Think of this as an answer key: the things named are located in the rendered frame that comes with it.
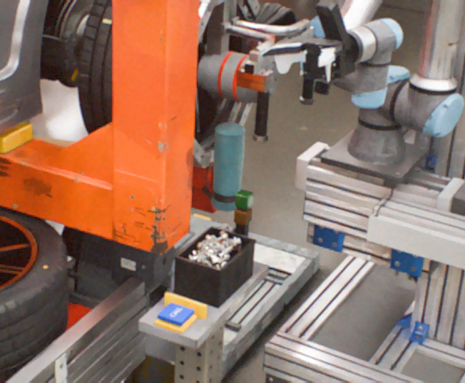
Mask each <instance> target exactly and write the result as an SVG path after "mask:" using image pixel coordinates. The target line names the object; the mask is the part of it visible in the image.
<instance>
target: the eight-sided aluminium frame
mask: <svg viewBox="0 0 465 383"><path fill-rule="evenodd" d="M223 1H225V0H199V16H200V17H201V19H200V21H199V27H198V44H199V40H200V38H201V35H202V33H203V30H204V28H205V25H206V24H207V20H208V18H209V17H210V14H211V11H212V9H213V8H214V7H215V6H216V5H218V4H220V3H223ZM259 9H260V5H259V3H258V0H237V11H238V13H239V15H240V16H241V18H242V20H243V21H244V22H253V23H254V21H255V19H256V17H257V14H258V11H259ZM262 44H263V43H261V42H258V41H254V45H253V50H254V49H255V48H257V47H259V46H260V45H262ZM251 46H252V40H250V39H246V38H242V51H241V54H245V55H249V56H250V52H251ZM240 103H241V102H237V101H231V102H230V104H229V106H228V109H227V112H226V114H225V117H224V118H223V122H222V123H228V122H230V123H233V121H234V118H235V115H236V113H237V111H238V107H239V106H240ZM252 104H253V103H251V104H245V103H242V105H241V108H240V110H239V112H238V115H237V117H236V120H235V123H236V124H240V125H241V126H244V124H245V122H246V119H247V116H248V114H249V111H250V108H251V106H252ZM215 135H216V133H213V134H212V135H210V136H209V137H208V138H207V139H205V140H204V141H202V142H201V143H199V144H198V143H197V141H196V140H195V139H194V146H193V165H194V166H197V167H200V168H205V167H206V166H209V163H210V162H211V161H213V153H215Z"/></svg>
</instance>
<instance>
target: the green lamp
mask: <svg viewBox="0 0 465 383"><path fill-rule="evenodd" d="M253 198H254V193H253V192H251V191H245V190H241V191H239V192H238V193H237V194H236V195H235V206H236V207H240V208H242V209H248V208H249V207H250V206H251V205H252V204H253Z"/></svg>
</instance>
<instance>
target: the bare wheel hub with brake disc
mask: <svg viewBox="0 0 465 383"><path fill-rule="evenodd" d="M94 1H95V0H68V1H67V2H66V4H65V5H64V6H63V8H62V10H61V13H60V15H59V18H58V20H57V24H56V28H55V32H54V37H57V38H61V35H62V34H64V33H65V31H67V30H75V31H76V32H77V41H78V43H77V44H76V46H75V47H74V48H73V54H76V55H77V56H78V57H79V52H80V46H81V39H82V38H83V36H82V34H83V31H84V28H85V23H86V20H87V17H88V16H89V11H90V9H91V6H93V3H94ZM56 68H57V71H58V73H59V75H60V77H61V79H62V80H63V81H64V82H66V83H67V84H69V85H74V86H77V75H76V77H75V80H74V81H73V80H72V79H71V77H72V75H73V72H74V71H72V72H67V71H65V69H62V68H58V67H56Z"/></svg>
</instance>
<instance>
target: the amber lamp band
mask: <svg viewBox="0 0 465 383"><path fill-rule="evenodd" d="M251 220H252V208H251V209H250V210H249V211H247V212H243V211H238V210H237V209H236V210H234V222H235V223H239V224H242V225H247V224H248V223H249V222H250V221H251Z"/></svg>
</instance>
